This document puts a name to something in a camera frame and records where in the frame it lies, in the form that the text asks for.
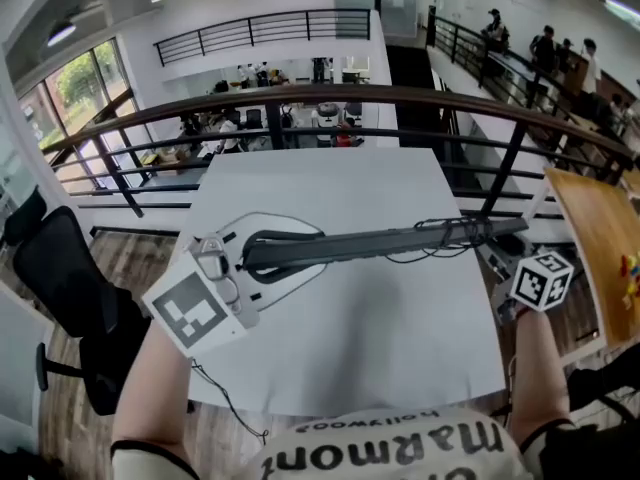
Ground colourful toy blocks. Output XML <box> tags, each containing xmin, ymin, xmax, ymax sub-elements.
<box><xmin>619</xmin><ymin>250</ymin><xmax>640</xmax><ymax>312</ymax></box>

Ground wooden table with white frame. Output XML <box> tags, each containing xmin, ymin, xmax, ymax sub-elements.
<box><xmin>543</xmin><ymin>166</ymin><xmax>640</xmax><ymax>352</ymax></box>

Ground black metal balcony railing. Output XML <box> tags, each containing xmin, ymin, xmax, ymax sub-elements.
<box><xmin>425</xmin><ymin>13</ymin><xmax>569</xmax><ymax>119</ymax></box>
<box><xmin>152</xmin><ymin>8</ymin><xmax>372</xmax><ymax>68</ymax></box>

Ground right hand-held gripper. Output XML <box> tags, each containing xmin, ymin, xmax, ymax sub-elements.
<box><xmin>476</xmin><ymin>239</ymin><xmax>575</xmax><ymax>325</ymax></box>

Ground person's cream printed shirt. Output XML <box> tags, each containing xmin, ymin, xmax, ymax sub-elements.
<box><xmin>110</xmin><ymin>407</ymin><xmax>640</xmax><ymax>480</ymax></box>

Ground black keyboard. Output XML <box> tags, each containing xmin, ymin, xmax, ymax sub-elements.
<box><xmin>242</xmin><ymin>216</ymin><xmax>530</xmax><ymax>272</ymax></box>

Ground white side desk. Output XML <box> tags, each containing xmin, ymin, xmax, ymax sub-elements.
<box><xmin>0</xmin><ymin>280</ymin><xmax>57</xmax><ymax>457</ymax></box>

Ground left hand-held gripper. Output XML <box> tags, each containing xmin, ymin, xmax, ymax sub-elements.
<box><xmin>142</xmin><ymin>211</ymin><xmax>327</xmax><ymax>358</ymax></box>

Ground large glass window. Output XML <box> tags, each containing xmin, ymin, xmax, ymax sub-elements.
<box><xmin>17</xmin><ymin>37</ymin><xmax>151</xmax><ymax>189</ymax></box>

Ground person's left forearm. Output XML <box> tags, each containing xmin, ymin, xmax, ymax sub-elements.
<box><xmin>110</xmin><ymin>317</ymin><xmax>194</xmax><ymax>449</ymax></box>

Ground black office chair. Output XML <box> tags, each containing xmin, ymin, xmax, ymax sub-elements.
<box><xmin>2</xmin><ymin>187</ymin><xmax>154</xmax><ymax>417</ymax></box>

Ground white ceiling tube light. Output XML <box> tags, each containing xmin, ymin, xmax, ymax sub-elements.
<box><xmin>603</xmin><ymin>0</ymin><xmax>640</xmax><ymax>19</ymax></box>

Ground black bag with cables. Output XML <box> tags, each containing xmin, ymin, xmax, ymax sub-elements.
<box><xmin>566</xmin><ymin>340</ymin><xmax>640</xmax><ymax>417</ymax></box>

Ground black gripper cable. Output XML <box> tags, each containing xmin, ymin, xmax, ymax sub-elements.
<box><xmin>191</xmin><ymin>360</ymin><xmax>270</xmax><ymax>443</ymax></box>

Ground person's right forearm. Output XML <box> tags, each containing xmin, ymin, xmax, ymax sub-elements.
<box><xmin>509</xmin><ymin>307</ymin><xmax>574</xmax><ymax>447</ymax></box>

